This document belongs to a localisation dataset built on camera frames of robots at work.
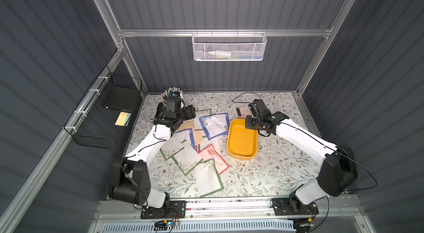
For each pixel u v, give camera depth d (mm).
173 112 654
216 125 1024
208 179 823
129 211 744
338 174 423
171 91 972
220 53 929
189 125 1022
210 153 911
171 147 922
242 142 957
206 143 937
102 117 789
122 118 751
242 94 797
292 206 659
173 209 726
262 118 638
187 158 893
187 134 967
